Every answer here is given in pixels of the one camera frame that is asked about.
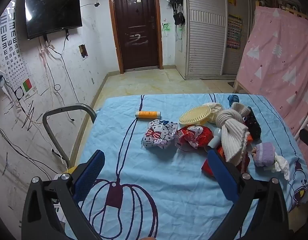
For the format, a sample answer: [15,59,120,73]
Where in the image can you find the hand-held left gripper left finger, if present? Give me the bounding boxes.
[21,149,106,240]

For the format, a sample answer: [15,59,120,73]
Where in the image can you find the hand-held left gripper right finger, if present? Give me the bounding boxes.
[206,149,295,240]

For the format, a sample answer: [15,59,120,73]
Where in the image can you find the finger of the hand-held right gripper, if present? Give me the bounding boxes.
[299,123,308,153]

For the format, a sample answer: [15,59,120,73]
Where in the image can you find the red snack bag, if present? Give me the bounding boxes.
[176,125,214,152]

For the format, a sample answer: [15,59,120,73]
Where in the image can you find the white cartoon snack bag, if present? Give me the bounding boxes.
[141,119,179,149]

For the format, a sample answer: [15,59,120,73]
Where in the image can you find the white metal chair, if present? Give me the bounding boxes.
[293,112,308,142]

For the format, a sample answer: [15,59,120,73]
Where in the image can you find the red packet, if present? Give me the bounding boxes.
[201,146,224,177]

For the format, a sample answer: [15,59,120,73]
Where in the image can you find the red round toy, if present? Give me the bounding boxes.
[238,154,251,174]

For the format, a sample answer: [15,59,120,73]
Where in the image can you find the white plastic bottle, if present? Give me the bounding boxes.
[208,128,223,150]

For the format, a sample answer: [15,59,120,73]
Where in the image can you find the crumpled white tissue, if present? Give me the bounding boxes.
[270,152,290,180]

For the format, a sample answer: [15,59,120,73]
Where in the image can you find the purple knitted sock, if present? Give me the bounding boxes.
[252,142,276,167]

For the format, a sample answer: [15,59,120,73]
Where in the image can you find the white knitted scarf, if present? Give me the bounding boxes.
[216,102,250,167]

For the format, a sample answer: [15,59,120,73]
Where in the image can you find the black glossy packet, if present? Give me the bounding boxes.
[244,107,262,140]

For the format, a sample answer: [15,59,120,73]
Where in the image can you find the light blue printed tablecloth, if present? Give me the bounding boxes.
[65,94,308,240]

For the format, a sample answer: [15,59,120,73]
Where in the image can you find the cream cloth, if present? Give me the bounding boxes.
[203,102,223,124]

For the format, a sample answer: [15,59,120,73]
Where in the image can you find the blue yarn ball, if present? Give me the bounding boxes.
[227,94,241,105]

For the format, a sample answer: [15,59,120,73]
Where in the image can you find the pink tree-print sheet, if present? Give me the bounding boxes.
[238,5,308,140]

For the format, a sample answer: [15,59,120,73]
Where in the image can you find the orange thread spool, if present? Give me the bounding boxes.
[135,110,161,119]

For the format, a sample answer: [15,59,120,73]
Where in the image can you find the white slatted wardrobe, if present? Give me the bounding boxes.
[184,0,257,79]

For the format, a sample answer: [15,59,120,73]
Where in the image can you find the dark brown wooden door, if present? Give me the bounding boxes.
[108,0,162,74]

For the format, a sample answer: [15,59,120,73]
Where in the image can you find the hanging black bags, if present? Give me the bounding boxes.
[168,0,186,26]

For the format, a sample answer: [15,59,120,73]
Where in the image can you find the grey metal chair frame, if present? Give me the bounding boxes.
[42,104,97,168]

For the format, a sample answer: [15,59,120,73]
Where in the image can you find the black wall cable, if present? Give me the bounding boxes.
[39,36,77,122]

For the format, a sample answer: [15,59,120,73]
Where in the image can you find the colourful grid wall poster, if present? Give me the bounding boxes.
[226,15,243,49]

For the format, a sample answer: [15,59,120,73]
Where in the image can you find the eye chart wall poster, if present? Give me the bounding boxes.
[0,1,35,98]

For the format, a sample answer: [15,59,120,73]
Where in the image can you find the black wall television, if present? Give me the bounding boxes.
[25,0,83,40]

